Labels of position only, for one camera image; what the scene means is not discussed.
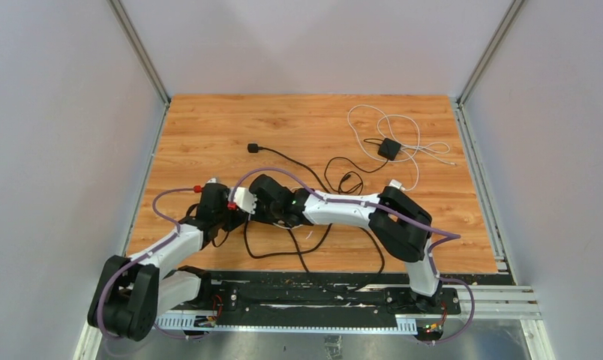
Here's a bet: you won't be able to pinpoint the white round charger plug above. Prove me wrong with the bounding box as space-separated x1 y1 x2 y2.
388 179 406 191

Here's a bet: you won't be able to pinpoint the black power adapter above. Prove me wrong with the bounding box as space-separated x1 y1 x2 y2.
377 138 402 161

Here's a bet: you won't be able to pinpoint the white charger cable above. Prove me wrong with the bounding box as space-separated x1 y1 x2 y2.
346 104 458 192

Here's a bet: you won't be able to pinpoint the white power strip red sockets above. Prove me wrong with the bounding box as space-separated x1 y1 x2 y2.
271 223 304 230

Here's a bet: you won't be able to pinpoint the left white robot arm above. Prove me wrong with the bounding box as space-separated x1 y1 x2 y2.
87 182 246 341

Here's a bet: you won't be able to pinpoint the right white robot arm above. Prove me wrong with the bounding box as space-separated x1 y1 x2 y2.
230 174 442 314

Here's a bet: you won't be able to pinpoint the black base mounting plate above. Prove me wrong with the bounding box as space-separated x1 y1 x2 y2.
162 269 461 330

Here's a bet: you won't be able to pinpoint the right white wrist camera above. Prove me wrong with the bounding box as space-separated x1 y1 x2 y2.
227 187 257 215

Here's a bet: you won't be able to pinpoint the black power strip cord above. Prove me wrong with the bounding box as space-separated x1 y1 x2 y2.
241 142 386 292

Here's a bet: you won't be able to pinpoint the thin black adapter cable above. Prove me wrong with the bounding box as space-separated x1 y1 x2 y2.
323 138 389 196

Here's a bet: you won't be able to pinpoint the aluminium frame rail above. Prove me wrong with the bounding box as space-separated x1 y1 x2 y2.
73 277 556 360

